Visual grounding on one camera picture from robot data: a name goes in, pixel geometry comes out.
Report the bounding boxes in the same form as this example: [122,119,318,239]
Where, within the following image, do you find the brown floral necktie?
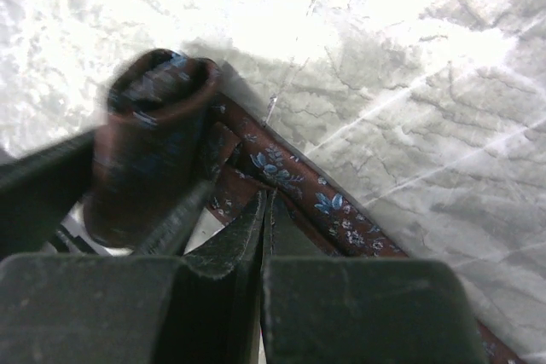
[84,49,519,363]

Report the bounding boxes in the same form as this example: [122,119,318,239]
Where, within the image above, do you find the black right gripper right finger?
[261,193,486,364]

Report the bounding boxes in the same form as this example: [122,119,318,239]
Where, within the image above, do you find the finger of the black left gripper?
[1,130,95,257]
[131,180,213,256]

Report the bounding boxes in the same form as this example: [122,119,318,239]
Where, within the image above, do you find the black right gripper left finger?
[1,192,265,363]

